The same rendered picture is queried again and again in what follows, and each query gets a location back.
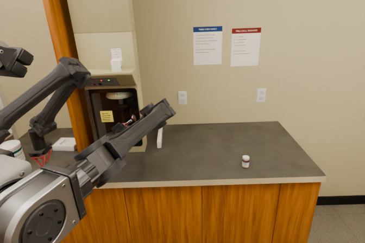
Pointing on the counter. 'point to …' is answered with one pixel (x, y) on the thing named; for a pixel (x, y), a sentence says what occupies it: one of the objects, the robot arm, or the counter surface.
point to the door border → (91, 115)
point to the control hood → (129, 75)
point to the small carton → (116, 65)
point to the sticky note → (106, 116)
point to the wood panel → (64, 48)
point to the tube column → (99, 0)
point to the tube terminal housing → (105, 48)
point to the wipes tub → (14, 146)
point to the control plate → (103, 82)
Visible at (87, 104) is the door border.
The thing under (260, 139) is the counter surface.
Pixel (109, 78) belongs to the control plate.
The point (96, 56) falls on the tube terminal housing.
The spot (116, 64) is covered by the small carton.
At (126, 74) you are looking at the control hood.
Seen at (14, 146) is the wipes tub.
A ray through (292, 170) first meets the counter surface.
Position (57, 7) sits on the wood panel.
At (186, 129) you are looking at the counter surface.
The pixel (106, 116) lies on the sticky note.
